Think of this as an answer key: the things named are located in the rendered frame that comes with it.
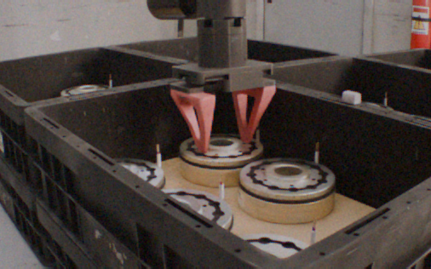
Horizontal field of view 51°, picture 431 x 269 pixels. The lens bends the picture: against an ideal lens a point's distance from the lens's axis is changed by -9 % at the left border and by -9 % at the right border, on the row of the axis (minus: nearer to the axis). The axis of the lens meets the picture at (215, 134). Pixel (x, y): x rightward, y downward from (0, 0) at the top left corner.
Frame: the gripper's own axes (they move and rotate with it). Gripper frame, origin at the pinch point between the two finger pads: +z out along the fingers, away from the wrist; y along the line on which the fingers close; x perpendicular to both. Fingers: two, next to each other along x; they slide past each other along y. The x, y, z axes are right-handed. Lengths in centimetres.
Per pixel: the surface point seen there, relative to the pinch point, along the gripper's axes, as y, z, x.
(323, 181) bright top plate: -2.9, 1.7, 13.8
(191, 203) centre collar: 11.7, 0.8, 11.8
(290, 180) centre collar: 0.8, 1.0, 12.7
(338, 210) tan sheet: -3.7, 4.7, 15.6
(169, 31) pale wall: -198, 15, -387
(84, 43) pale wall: -100, 17, -360
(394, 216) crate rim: 9.4, -4.6, 31.8
